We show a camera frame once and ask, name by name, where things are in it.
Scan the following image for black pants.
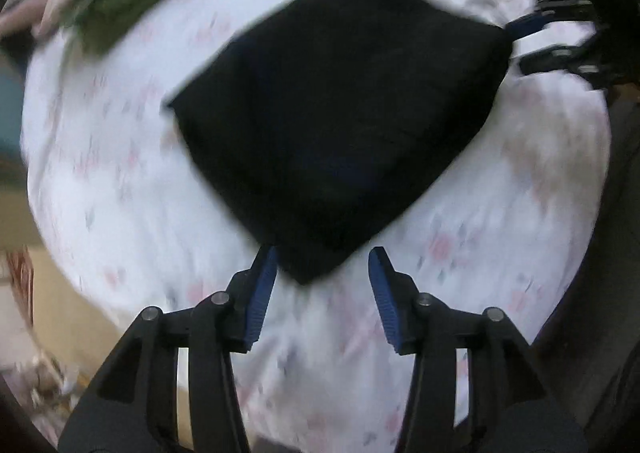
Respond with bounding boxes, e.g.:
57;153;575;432
164;0;515;286

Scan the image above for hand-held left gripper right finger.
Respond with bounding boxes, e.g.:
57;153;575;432
368;247;588;453

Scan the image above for white floral bed sheet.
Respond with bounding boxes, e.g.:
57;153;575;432
20;0;613;449

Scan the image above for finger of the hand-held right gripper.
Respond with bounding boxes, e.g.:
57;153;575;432
518;35;608;84
504;0;596;42

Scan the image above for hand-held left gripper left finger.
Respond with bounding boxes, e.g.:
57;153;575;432
58;245;279;453

